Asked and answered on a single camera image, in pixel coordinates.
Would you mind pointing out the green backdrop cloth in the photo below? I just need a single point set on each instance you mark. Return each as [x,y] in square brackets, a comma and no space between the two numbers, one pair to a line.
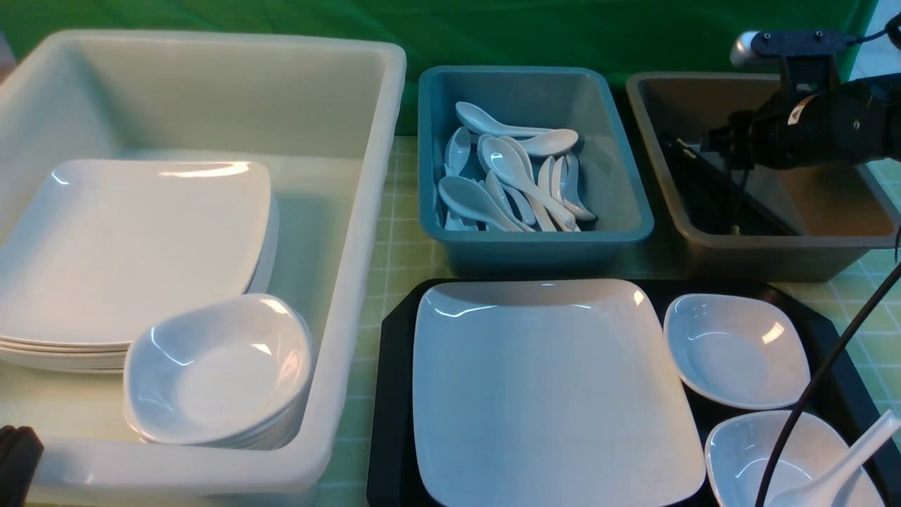
[615,38]

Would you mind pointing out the grey-brown plastic chopstick bin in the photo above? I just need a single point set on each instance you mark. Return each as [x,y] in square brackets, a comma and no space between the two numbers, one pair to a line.
[841,212]

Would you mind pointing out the large white square plate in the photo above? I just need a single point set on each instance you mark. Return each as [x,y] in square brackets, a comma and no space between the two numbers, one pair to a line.
[549,393]

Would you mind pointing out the white small bowl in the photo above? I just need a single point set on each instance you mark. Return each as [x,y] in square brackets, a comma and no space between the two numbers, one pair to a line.
[737,452]

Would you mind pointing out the stack of white bowls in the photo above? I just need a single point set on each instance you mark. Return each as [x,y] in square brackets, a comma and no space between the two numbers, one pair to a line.
[235,375]

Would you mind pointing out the bundle of black chopsticks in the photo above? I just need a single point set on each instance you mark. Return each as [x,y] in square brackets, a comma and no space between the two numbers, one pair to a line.
[716,200]

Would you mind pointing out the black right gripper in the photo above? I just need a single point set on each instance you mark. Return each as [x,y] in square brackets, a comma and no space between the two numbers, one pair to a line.
[854,122]

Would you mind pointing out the white spoon top of bin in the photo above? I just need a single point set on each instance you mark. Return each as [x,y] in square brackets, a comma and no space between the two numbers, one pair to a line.
[479,121]

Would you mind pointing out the teal plastic spoon bin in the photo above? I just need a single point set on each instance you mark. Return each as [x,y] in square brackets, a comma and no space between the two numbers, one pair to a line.
[530,96]

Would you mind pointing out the white spoon far left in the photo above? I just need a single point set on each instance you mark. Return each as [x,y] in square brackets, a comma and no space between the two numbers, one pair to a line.
[457,152]

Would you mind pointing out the black plastic serving tray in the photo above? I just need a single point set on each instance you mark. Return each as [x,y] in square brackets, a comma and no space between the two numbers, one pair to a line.
[841,399]

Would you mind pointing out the white shallow sauce dish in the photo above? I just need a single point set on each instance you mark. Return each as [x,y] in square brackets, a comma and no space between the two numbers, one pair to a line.
[737,351]

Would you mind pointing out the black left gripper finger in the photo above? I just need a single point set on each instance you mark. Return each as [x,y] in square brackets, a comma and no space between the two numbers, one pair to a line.
[21,450]

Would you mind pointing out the white ceramic soup spoon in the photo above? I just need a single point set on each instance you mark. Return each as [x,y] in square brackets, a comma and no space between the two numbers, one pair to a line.
[824,490]

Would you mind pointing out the white spoon centre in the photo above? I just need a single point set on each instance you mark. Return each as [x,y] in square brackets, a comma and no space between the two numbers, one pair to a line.
[503,160]

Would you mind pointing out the large white plastic tub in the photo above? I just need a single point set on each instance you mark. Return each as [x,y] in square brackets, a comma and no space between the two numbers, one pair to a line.
[320,115]

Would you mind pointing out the white spoon upper right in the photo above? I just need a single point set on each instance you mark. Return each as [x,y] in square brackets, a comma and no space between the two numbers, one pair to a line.
[550,143]

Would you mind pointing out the stack of white square plates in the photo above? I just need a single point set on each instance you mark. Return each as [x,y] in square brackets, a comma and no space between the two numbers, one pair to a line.
[108,248]

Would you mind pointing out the white spoon front left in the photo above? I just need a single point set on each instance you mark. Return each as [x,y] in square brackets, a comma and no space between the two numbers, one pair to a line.
[470,200]

